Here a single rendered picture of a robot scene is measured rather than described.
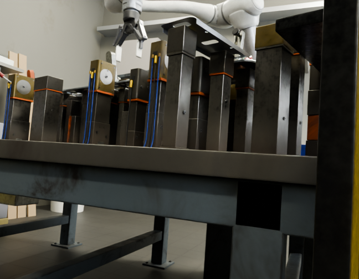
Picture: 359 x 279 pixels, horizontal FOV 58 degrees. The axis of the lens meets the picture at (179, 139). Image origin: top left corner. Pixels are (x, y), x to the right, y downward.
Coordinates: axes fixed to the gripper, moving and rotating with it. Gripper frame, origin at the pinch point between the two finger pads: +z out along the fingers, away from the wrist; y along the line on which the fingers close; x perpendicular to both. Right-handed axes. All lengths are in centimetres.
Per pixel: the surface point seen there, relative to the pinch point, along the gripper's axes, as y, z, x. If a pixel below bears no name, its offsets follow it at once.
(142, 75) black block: 29.6, 16.6, -18.5
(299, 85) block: 78, 21, -3
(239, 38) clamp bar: 47.0, -5.3, 15.9
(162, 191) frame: 72, 51, -52
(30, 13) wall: -281, -123, 85
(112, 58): 8.0, 6.3, -14.8
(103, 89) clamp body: 9.1, 20.0, -18.8
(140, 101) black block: 29.6, 25.4, -18.3
